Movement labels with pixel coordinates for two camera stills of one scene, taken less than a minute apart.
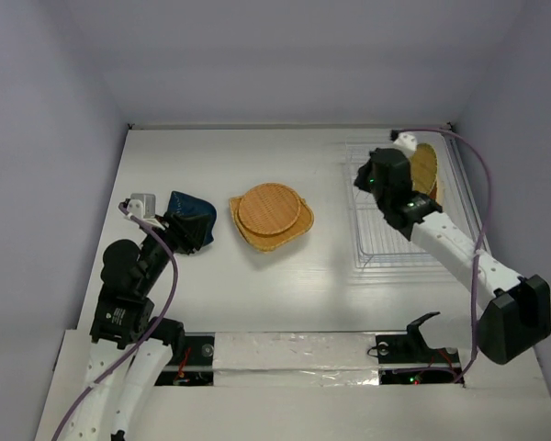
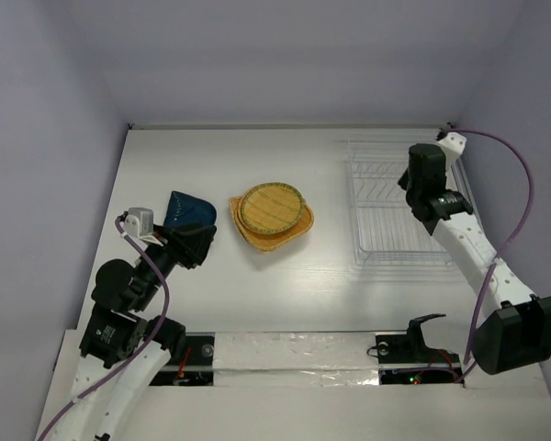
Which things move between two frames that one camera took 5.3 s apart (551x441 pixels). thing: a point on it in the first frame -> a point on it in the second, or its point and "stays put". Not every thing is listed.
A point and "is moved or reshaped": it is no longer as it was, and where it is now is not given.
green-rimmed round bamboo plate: [423, 168] is moved or reshaped
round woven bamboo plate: [269, 209] stays put
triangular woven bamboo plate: [265, 243] stays put
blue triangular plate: [180, 203] stays put
